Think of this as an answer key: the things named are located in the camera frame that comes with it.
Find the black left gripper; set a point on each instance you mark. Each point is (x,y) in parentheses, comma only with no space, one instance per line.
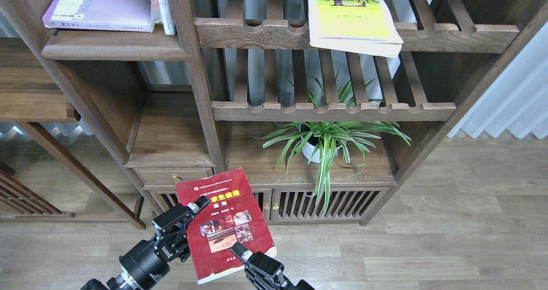
(147,262)

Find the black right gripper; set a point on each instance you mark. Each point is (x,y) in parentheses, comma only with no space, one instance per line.
(264,272)

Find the red book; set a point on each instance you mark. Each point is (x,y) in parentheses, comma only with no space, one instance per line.
(233,215)

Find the white lavender book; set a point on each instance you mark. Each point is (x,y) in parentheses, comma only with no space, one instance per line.
(114,15)

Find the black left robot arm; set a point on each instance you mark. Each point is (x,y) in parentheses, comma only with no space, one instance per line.
(107,283)

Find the white plant pot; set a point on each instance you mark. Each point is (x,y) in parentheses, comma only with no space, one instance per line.
(309,147)

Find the green spider plant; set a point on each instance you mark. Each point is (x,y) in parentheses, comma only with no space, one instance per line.
(327,138)

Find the dark wooden bookshelf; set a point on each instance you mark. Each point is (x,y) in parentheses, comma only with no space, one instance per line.
(187,104)

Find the white upright book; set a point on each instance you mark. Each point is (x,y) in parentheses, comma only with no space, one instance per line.
(160,12)

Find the yellow green book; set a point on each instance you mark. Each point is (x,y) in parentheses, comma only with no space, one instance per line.
(358,26)

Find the white curtain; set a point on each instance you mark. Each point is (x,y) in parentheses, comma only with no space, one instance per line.
(517,101)

